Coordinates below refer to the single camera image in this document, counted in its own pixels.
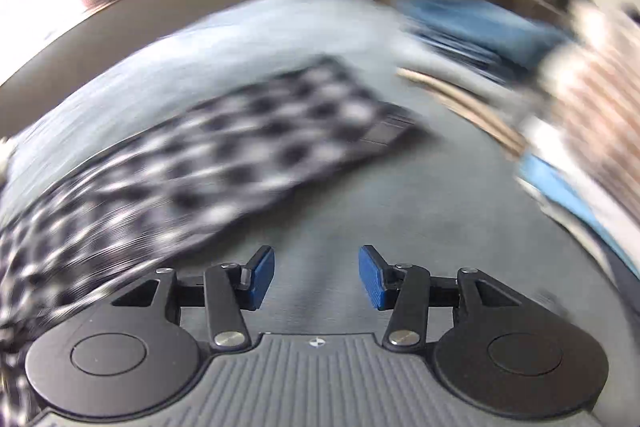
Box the black white plaid pants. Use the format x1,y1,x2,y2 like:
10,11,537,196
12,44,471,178
1,57,416,426

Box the folded grey garment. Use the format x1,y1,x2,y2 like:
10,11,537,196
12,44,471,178
392,32,544,121

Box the grey bed blanket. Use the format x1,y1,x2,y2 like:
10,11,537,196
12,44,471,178
1,0,639,426

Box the pink white woven cloth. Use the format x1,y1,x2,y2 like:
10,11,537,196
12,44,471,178
553,1,639,218

